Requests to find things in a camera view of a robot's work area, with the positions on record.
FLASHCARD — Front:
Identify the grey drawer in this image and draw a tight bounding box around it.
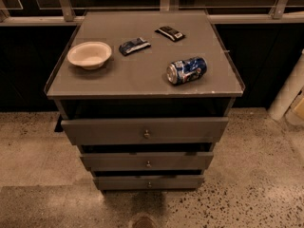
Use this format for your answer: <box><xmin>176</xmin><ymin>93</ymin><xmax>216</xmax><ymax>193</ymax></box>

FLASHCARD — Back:
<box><xmin>62</xmin><ymin>117</ymin><xmax>228</xmax><ymax>145</ymax></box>
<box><xmin>81</xmin><ymin>152</ymin><xmax>214</xmax><ymax>171</ymax></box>
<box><xmin>94</xmin><ymin>175</ymin><xmax>203</xmax><ymax>190</ymax></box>

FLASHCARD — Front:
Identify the grey drawer cabinet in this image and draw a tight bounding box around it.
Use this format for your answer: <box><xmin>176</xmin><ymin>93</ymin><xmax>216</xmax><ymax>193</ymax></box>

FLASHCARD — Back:
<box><xmin>45</xmin><ymin>10</ymin><xmax>244</xmax><ymax>180</ymax></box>

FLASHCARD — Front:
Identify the grey top drawer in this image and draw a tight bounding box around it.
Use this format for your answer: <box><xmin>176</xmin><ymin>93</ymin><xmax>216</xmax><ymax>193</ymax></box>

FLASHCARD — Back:
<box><xmin>62</xmin><ymin>117</ymin><xmax>228</xmax><ymax>145</ymax></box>

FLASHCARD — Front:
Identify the grey bottom drawer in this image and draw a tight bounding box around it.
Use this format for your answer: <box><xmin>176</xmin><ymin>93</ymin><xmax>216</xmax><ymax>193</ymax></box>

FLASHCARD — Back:
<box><xmin>94</xmin><ymin>175</ymin><xmax>203</xmax><ymax>190</ymax></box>

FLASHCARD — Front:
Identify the blue crushed soda can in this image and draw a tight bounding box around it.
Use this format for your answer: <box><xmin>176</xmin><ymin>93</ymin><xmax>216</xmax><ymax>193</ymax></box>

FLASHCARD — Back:
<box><xmin>166</xmin><ymin>57</ymin><xmax>207</xmax><ymax>86</ymax></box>

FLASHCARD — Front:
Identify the blue snack packet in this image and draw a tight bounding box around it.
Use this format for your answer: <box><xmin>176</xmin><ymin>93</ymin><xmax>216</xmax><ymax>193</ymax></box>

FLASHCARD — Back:
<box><xmin>119</xmin><ymin>37</ymin><xmax>151</xmax><ymax>56</ymax></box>

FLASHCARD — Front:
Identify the black snack packet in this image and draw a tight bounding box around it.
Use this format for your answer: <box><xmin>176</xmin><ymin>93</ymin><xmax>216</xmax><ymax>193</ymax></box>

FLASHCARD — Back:
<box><xmin>156</xmin><ymin>26</ymin><xmax>185</xmax><ymax>42</ymax></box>

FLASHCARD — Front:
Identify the white paper bowl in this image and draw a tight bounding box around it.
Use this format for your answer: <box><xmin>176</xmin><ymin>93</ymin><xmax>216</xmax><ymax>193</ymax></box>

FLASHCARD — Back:
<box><xmin>67</xmin><ymin>42</ymin><xmax>112</xmax><ymax>70</ymax></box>

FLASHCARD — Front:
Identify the white diagonal pole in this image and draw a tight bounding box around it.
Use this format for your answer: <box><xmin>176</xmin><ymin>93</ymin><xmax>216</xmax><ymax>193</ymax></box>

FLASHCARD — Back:
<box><xmin>268</xmin><ymin>49</ymin><xmax>304</xmax><ymax>121</ymax></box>

